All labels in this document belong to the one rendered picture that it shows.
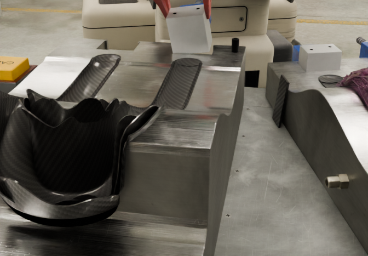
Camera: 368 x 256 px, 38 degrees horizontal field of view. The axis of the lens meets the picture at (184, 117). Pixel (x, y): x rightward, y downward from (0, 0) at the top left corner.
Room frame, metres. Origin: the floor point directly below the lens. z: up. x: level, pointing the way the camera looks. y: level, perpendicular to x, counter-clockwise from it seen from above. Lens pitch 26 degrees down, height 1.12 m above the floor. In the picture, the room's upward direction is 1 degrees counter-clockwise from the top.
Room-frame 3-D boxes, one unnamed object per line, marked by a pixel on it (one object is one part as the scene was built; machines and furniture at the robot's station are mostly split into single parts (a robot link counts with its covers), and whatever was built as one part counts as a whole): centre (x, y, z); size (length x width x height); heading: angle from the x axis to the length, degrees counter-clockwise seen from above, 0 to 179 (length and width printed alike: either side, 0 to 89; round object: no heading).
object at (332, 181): (0.44, -0.15, 0.84); 0.02 x 0.01 x 0.02; 97
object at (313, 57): (0.77, -0.19, 0.86); 0.13 x 0.05 x 0.05; 7
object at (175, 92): (0.50, 0.07, 0.92); 0.35 x 0.16 x 0.09; 169
